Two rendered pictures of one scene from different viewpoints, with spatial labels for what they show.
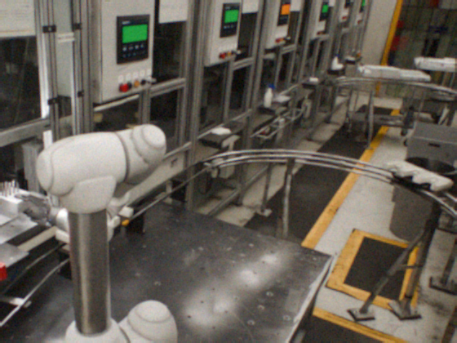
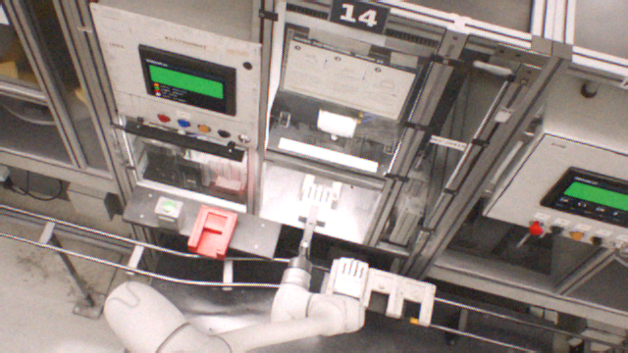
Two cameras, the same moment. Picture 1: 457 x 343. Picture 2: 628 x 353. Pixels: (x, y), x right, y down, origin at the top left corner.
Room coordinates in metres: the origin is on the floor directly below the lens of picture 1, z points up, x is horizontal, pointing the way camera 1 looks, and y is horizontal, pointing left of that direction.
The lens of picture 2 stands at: (1.15, -0.33, 3.07)
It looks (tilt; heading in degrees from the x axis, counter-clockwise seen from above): 61 degrees down; 63
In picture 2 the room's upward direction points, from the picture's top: 12 degrees clockwise
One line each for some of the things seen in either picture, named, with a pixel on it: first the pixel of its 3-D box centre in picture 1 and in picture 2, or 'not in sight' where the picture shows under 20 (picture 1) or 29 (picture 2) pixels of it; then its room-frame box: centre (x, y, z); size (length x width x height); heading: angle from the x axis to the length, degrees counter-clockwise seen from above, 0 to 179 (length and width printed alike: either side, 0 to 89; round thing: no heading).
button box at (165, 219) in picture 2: not in sight; (171, 212); (1.16, 0.71, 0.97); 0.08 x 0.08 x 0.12; 60
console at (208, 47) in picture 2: not in sight; (195, 51); (1.31, 0.86, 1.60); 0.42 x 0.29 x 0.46; 150
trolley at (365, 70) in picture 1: (385, 102); not in sight; (6.14, -2.84, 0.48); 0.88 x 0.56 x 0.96; 78
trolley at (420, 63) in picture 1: (428, 91); not in sight; (7.04, -3.83, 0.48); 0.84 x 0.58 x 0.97; 158
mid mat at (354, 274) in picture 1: (379, 265); not in sight; (2.91, -1.61, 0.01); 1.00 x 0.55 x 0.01; 150
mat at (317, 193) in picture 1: (344, 153); not in sight; (5.43, -2.19, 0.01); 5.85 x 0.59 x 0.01; 150
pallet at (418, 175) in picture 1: (414, 178); not in sight; (2.60, -1.50, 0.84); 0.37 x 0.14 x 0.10; 28
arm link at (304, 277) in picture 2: (68, 220); (296, 280); (1.49, 0.35, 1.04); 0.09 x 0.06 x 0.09; 151
